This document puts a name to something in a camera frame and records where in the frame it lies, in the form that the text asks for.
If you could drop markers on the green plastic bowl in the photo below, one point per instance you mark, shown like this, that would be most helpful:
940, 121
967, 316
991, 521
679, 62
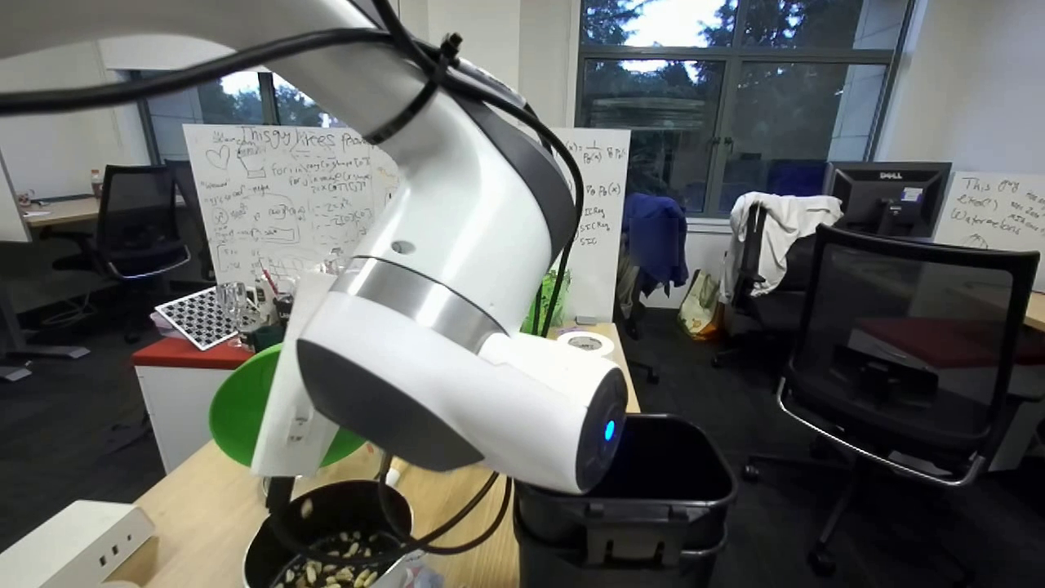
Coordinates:
234, 408

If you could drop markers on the beige snack pieces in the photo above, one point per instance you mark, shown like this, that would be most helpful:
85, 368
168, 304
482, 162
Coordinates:
337, 560

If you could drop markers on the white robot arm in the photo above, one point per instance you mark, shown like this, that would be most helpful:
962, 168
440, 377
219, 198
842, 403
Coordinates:
458, 281

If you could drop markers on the green wipes canister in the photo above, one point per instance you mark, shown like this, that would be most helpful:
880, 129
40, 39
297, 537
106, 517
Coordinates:
551, 312

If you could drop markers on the blue jacket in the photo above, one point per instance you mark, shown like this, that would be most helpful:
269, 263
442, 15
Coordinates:
654, 241

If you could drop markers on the large black stacked bin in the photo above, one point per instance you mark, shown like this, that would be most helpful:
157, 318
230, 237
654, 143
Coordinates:
654, 500

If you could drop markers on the white cloth on chair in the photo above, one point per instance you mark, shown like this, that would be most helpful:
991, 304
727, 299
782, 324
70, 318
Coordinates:
777, 223

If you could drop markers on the whiteboard with dense writing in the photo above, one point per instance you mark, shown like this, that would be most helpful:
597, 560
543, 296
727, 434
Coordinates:
264, 198

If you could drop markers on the blue and white plastic bag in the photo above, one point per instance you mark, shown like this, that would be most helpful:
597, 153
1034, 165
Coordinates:
413, 572

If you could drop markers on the black and white checkerboard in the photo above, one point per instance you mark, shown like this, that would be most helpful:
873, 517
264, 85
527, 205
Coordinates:
198, 318

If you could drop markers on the white cabinet with red top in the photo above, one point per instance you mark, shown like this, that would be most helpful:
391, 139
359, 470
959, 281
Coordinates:
198, 403

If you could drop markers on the black computer monitor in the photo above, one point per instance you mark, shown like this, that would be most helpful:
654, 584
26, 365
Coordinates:
886, 199

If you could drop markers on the black office chair with armrests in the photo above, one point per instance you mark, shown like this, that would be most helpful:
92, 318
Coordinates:
142, 223

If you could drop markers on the black mesh office chair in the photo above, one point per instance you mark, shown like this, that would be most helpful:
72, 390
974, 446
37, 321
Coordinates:
917, 348

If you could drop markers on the white roller blind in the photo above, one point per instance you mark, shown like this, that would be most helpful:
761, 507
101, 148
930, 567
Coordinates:
119, 52

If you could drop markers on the small whiteboard with writing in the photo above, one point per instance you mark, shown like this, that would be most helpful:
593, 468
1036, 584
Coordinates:
998, 213

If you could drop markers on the white power box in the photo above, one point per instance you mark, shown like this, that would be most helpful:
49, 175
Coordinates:
67, 542

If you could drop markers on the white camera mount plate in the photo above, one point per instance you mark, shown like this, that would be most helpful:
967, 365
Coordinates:
290, 403

